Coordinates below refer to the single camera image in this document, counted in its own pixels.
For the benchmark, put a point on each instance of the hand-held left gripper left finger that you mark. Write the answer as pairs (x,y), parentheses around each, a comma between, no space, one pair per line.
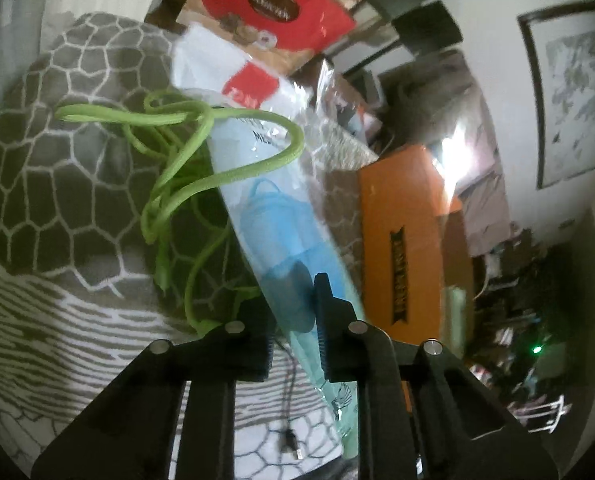
(247,355)

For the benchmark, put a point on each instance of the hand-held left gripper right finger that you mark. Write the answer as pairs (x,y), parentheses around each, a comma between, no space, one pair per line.
(335,330)

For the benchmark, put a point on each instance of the blue face mask packet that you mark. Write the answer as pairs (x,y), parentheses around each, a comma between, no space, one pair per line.
(272,210)

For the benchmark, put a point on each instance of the orange cardboard box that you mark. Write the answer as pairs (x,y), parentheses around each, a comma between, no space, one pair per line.
(402,200)

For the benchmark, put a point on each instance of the grey patterned blanket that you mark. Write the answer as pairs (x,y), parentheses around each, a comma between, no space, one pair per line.
(52,185)

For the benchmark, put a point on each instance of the red and white box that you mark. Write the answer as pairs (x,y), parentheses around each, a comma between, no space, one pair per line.
(317,15)

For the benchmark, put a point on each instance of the black speaker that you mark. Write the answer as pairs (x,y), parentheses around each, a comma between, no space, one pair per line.
(427,25)

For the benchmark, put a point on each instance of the white curtain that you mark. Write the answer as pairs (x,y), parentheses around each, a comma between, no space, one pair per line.
(12,35)

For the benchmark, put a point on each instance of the framed wall picture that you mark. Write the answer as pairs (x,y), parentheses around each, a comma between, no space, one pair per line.
(577,95)

